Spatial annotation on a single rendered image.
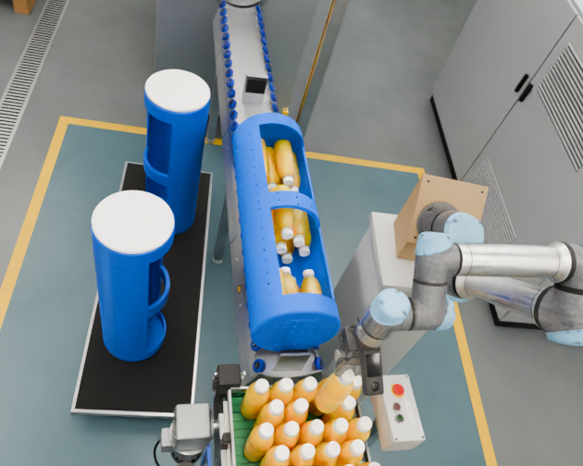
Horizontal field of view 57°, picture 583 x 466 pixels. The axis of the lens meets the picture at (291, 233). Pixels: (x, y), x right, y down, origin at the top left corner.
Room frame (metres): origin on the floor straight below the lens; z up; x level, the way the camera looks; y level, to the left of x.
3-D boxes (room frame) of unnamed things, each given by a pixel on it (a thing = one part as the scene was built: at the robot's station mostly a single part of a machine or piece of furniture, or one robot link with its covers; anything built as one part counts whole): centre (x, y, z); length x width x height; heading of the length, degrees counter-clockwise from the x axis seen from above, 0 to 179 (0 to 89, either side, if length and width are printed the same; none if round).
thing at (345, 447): (0.57, -0.38, 0.99); 0.07 x 0.07 x 0.19
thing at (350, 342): (0.68, -0.25, 1.45); 0.09 x 0.08 x 0.12; 24
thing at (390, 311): (0.68, -0.26, 1.61); 0.09 x 0.08 x 0.11; 114
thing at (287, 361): (0.80, -0.14, 0.99); 0.10 x 0.02 x 0.12; 114
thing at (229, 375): (0.68, 0.02, 0.95); 0.10 x 0.07 x 0.10; 114
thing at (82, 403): (1.44, 0.60, 0.08); 1.50 x 0.52 x 0.15; 18
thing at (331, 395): (0.66, -0.27, 1.20); 0.07 x 0.07 x 0.19
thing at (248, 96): (2.02, 0.39, 1.00); 0.10 x 0.04 x 0.15; 114
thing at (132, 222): (1.07, 0.53, 1.03); 0.28 x 0.28 x 0.01
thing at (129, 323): (1.07, 0.53, 0.59); 0.28 x 0.28 x 0.88
